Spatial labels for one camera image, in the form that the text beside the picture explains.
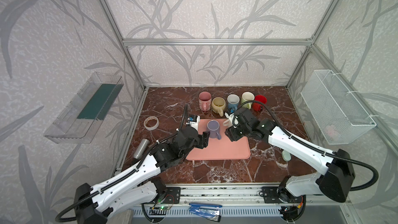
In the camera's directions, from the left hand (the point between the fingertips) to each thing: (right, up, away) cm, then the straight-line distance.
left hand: (207, 128), depth 74 cm
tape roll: (-37, -1, +27) cm, 46 cm away
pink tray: (+9, -16, +17) cm, 25 cm away
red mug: (+33, +9, +28) cm, 45 cm away
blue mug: (+17, +14, +31) cm, 38 cm away
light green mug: (+27, +16, +29) cm, 42 cm away
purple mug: (+4, -2, +15) cm, 16 cm away
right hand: (+12, 0, +7) cm, 14 cm away
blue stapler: (+1, -36, -6) cm, 36 cm away
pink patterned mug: (-2, +13, +25) cm, 28 cm away
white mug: (+12, +4, -4) cm, 14 cm away
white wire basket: (+55, +7, -11) cm, 56 cm away
